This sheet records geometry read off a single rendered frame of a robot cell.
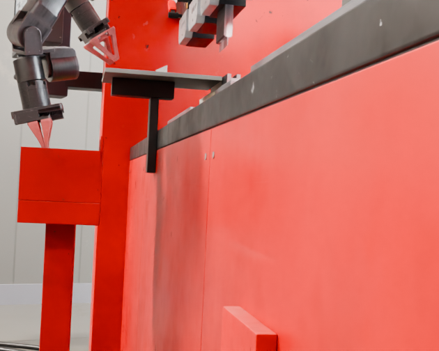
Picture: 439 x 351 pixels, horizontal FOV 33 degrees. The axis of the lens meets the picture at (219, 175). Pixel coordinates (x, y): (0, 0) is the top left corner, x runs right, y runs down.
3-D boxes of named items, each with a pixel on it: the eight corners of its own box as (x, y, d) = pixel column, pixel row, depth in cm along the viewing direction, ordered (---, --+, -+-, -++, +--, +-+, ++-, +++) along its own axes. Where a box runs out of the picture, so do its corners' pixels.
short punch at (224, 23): (215, 52, 181) (217, 13, 181) (223, 53, 182) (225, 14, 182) (223, 44, 171) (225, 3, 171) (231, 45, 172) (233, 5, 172)
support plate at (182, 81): (102, 82, 180) (102, 78, 180) (208, 90, 185) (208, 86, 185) (104, 72, 162) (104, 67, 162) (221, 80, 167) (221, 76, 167)
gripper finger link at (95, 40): (123, 56, 186) (102, 24, 184) (130, 51, 179) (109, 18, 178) (101, 70, 184) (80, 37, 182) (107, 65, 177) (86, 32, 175)
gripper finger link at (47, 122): (58, 153, 148) (48, 107, 148) (21, 161, 147) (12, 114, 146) (60, 155, 154) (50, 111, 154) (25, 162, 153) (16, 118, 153)
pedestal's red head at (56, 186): (27, 217, 165) (31, 137, 165) (99, 221, 167) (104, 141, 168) (17, 222, 145) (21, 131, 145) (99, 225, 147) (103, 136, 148)
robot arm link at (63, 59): (8, 24, 151) (23, 26, 144) (61, 20, 157) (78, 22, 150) (14, 82, 154) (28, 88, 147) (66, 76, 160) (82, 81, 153)
